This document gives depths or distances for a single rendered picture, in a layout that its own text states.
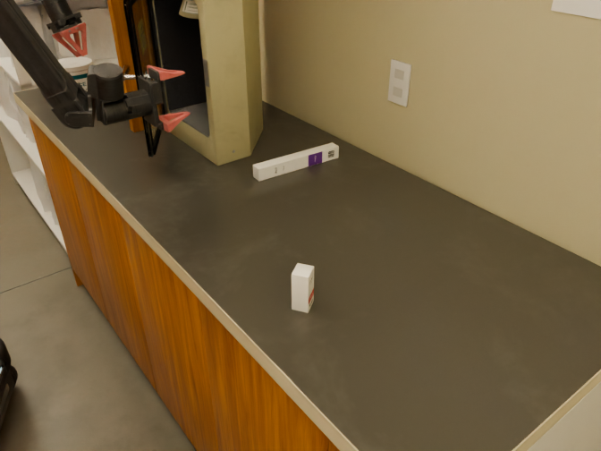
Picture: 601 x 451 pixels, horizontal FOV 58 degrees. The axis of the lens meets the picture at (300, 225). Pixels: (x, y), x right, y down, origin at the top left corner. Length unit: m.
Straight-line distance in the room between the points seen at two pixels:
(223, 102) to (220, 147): 0.13
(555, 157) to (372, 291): 0.50
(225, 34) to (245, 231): 0.51
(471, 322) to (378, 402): 0.26
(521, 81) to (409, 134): 0.37
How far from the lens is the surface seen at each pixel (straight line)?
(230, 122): 1.53
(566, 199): 1.32
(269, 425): 1.18
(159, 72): 1.26
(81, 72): 2.05
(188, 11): 1.54
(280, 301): 1.05
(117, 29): 1.74
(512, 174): 1.37
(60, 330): 2.56
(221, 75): 1.47
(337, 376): 0.92
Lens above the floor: 1.63
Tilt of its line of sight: 33 degrees down
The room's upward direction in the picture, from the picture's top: straight up
